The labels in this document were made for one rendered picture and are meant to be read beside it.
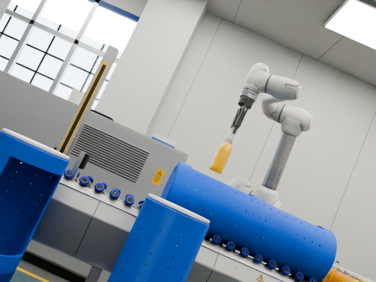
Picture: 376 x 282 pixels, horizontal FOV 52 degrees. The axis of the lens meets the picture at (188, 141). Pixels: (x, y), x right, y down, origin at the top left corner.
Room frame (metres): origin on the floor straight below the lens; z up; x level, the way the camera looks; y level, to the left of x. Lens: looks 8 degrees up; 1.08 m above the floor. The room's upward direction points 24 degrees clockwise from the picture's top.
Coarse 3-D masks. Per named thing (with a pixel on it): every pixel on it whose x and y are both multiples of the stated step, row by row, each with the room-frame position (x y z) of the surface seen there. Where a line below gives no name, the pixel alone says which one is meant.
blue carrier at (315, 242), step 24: (168, 192) 1.80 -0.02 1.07; (192, 192) 1.81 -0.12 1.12; (216, 192) 1.83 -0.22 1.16; (240, 192) 1.89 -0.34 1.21; (216, 216) 1.82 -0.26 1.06; (240, 216) 1.83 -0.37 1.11; (264, 216) 1.86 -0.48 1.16; (288, 216) 1.91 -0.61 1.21; (240, 240) 1.86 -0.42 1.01; (264, 240) 1.85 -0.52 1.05; (288, 240) 1.86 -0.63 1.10; (312, 240) 1.88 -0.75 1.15; (288, 264) 1.90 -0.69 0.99; (312, 264) 1.88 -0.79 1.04
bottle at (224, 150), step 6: (222, 144) 1.94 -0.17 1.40; (228, 144) 1.93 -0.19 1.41; (222, 150) 1.93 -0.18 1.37; (228, 150) 1.93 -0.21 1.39; (216, 156) 1.94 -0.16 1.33; (222, 156) 1.92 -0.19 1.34; (228, 156) 1.94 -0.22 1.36; (216, 162) 1.93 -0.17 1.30; (222, 162) 1.92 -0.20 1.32; (210, 168) 1.94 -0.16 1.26; (216, 168) 1.92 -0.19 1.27; (222, 168) 1.93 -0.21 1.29
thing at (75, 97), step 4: (72, 92) 3.74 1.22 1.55; (76, 92) 3.72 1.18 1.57; (80, 92) 3.72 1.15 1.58; (72, 96) 3.72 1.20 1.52; (76, 96) 3.72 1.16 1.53; (80, 96) 3.73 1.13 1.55; (68, 100) 3.74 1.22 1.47; (72, 100) 3.72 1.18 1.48; (76, 100) 3.72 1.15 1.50; (80, 100) 3.74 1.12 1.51
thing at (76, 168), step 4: (80, 152) 1.84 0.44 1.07; (84, 152) 1.84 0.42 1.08; (80, 156) 1.84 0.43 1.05; (84, 156) 1.85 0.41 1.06; (88, 156) 1.87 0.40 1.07; (76, 160) 1.84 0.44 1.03; (80, 160) 1.84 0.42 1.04; (84, 160) 1.85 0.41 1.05; (76, 164) 1.84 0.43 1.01; (80, 164) 1.85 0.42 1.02; (84, 164) 1.88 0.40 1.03; (72, 168) 1.84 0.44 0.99; (76, 168) 1.84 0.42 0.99; (80, 168) 1.85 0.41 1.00; (76, 172) 1.85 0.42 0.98; (76, 176) 1.92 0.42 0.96; (72, 180) 1.85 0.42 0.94
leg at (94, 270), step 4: (92, 268) 1.83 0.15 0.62; (96, 268) 1.83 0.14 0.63; (92, 272) 1.83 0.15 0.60; (96, 272) 1.83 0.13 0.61; (100, 272) 1.83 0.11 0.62; (88, 276) 1.83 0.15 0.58; (92, 276) 1.83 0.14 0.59; (96, 276) 1.83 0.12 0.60; (88, 280) 1.83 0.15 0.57; (92, 280) 1.83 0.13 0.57; (96, 280) 1.83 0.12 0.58
